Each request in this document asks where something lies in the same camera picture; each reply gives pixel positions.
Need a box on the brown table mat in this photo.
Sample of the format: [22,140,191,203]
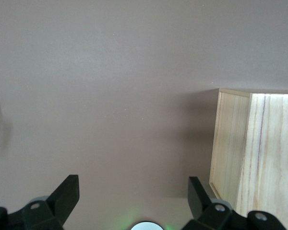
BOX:
[0,0,288,230]

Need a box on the light wooden drawer cabinet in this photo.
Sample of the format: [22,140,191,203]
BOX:
[209,88,288,230]

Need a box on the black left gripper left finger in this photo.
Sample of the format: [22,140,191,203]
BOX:
[0,174,80,230]

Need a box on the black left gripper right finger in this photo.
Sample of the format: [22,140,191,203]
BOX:
[180,176,285,230]

